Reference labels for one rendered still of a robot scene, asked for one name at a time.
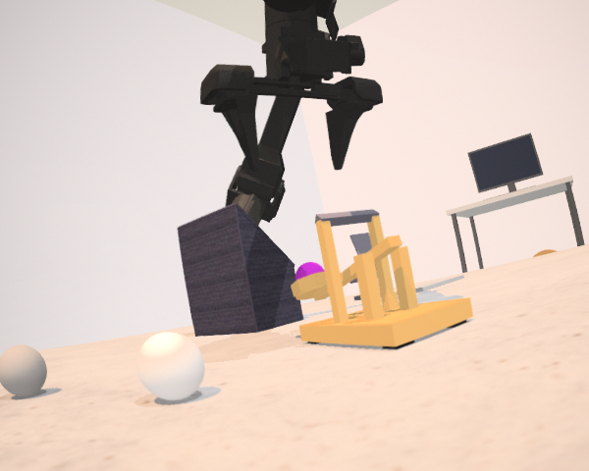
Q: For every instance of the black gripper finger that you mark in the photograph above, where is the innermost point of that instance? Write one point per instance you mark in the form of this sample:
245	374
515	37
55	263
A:
239	112
341	122

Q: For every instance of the beige ball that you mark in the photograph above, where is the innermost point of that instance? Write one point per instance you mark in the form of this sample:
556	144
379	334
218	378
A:
22	370

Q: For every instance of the white ball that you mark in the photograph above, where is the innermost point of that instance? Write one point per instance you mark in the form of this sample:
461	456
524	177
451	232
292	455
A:
170	365

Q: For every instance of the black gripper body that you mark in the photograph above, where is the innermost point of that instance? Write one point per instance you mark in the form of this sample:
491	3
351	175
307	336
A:
224	79

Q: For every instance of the purple ball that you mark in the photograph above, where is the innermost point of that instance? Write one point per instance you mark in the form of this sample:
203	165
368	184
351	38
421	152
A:
307	269

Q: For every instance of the yellow wooden catapult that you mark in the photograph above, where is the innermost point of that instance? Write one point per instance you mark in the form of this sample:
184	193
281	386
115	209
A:
394	325

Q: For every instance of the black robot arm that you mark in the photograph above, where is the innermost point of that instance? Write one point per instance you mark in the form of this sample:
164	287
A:
253	190

